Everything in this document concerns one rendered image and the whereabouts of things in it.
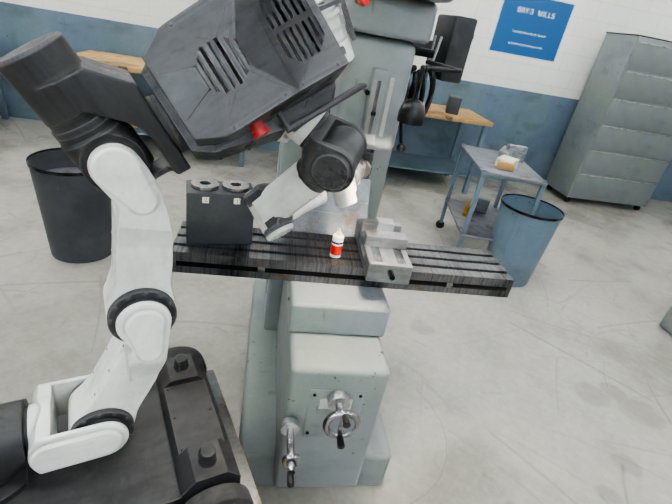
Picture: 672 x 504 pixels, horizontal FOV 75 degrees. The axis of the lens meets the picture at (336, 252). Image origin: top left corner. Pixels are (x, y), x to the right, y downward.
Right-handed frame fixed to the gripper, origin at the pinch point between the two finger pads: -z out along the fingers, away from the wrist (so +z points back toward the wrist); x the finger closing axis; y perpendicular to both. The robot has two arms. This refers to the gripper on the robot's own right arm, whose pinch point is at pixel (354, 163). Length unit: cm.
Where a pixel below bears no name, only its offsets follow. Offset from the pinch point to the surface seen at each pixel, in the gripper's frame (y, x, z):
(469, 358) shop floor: 123, -82, -76
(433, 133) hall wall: 69, -43, -456
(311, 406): 69, -6, 42
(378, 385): 59, -25, 35
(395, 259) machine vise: 26.5, -21.0, 9.8
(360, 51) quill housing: -34.3, 3.0, 10.8
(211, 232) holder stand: 29, 42, 18
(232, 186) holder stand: 13.5, 37.7, 11.8
